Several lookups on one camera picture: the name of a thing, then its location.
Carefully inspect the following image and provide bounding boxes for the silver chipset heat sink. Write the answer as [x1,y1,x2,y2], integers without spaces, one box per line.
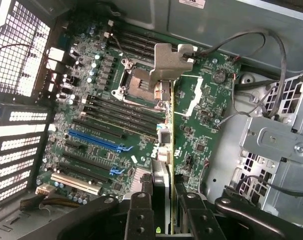
[130,166,155,194]

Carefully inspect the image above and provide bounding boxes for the black expansion slot blue latch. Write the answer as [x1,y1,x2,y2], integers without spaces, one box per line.
[56,161,126,185]

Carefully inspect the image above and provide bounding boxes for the white expansion slot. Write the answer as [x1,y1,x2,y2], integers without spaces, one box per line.
[50,171,103,196]

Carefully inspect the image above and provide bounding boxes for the black RAM slot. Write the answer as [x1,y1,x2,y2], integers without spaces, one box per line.
[87,94,168,121]
[81,107,163,135]
[84,100,165,128]
[79,113,159,140]

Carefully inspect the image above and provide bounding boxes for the white power connector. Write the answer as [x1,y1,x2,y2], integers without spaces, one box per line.
[35,183,56,199]

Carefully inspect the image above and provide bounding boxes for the perforated metal drive cage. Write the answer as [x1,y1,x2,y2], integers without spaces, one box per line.
[237,73,303,221]

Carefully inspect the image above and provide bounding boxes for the green motherboard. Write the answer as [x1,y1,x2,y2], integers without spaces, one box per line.
[36,21,243,209]

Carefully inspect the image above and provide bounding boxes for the CPU socket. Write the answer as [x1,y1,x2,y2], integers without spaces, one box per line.
[111,61,169,110]

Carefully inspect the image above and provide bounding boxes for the perforated slot cover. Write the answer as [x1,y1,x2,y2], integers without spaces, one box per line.
[0,147,40,166]
[0,158,36,180]
[0,136,44,154]
[0,169,33,194]

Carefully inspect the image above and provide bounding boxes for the coin cell battery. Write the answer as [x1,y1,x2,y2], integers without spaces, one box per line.
[213,69,228,84]

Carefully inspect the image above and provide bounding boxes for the open PC case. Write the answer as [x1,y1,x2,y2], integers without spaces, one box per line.
[0,0,303,240]

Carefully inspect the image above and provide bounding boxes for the perforated case fan grille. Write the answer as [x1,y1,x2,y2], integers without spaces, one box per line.
[0,0,53,99]

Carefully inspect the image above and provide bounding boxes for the yellow black power wires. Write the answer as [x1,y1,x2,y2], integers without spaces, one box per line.
[19,193,83,211]

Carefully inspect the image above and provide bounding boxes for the black looped wire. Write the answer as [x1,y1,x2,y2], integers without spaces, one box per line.
[188,28,289,120]

